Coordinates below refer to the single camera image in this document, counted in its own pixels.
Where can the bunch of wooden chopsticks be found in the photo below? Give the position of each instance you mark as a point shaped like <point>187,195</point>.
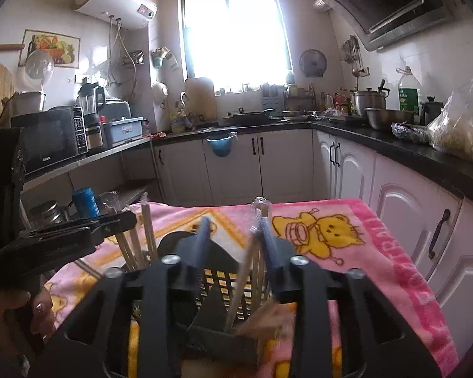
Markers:
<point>136,244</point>

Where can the glass jar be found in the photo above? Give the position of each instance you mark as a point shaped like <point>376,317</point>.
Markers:
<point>45,213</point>

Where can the black microwave oven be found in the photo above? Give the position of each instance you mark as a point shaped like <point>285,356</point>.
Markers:
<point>51,138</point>

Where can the plastic-wrapped chopstick pair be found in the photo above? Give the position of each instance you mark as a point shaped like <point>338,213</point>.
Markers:
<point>244,279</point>
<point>148,220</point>

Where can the stainless steel shelf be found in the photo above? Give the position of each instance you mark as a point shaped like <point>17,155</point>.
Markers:
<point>102,152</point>

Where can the white kitchen base cabinets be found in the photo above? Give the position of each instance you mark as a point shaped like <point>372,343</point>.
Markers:
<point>283,165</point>

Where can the foil dish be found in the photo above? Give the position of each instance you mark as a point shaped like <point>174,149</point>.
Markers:
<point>412,132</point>

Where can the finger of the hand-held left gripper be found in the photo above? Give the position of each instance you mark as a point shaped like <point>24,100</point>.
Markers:
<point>82,230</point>

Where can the pink printed blanket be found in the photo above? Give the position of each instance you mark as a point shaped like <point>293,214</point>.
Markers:
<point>378,252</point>

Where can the steel basin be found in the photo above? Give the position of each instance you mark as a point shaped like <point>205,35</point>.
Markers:
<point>390,119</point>

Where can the glass pot lid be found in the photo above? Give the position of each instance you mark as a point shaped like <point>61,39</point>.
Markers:
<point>39,67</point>

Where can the pale cutting board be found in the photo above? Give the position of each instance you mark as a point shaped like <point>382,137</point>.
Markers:
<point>200,98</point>

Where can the black range hood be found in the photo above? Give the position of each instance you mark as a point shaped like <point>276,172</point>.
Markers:
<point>390,4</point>

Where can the blender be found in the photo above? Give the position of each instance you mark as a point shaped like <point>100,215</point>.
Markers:
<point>90,114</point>

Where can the white pot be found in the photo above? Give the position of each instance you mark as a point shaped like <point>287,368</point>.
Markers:
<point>27,103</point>

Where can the blue hanging bin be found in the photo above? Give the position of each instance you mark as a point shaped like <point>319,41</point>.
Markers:
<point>220,146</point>

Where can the wall-mounted utensil cup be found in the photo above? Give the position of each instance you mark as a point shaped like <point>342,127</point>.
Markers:
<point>162,57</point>

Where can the hanging kitchen utensils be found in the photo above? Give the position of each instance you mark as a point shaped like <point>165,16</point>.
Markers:
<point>352,52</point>

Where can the cluster of condiment bottles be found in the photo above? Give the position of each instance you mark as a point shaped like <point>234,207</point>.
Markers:
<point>335,101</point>

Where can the kitchen window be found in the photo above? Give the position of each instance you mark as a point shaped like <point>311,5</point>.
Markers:
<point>236,35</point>

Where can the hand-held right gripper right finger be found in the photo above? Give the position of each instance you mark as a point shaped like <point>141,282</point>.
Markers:
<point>268,244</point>

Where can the cooking oil bottle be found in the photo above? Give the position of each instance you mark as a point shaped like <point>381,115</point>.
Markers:
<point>408,91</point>

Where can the person's left hand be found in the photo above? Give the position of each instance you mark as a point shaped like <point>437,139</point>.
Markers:
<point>41,315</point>

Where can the wooden rolling pin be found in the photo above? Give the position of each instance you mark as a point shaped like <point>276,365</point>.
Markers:
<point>4,48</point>

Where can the white colander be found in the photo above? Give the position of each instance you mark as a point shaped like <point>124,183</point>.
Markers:
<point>159,91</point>

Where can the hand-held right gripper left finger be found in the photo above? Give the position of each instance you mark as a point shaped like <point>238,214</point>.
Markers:
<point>203,240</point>

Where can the framed fruit picture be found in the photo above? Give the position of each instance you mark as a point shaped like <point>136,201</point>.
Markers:
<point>49,49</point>

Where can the grey storage box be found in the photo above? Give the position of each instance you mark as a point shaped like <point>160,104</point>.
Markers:
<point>124,130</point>

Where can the round wall fan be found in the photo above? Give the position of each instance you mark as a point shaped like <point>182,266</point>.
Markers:
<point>312,63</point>

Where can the clear plastic food bag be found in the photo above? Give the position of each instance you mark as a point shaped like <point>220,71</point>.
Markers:
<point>465,126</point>

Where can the blue canister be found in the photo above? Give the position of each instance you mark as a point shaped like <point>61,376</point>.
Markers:
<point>85,201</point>

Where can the steel cooking pot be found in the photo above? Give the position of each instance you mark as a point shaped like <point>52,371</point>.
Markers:
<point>368,101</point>

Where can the dark green utensil basket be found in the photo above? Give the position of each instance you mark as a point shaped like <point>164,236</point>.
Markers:
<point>177,246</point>

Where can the dark kettle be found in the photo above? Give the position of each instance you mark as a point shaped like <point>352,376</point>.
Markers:
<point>431,111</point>

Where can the black frying pan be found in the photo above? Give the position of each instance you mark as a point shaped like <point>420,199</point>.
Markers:
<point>252,116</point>

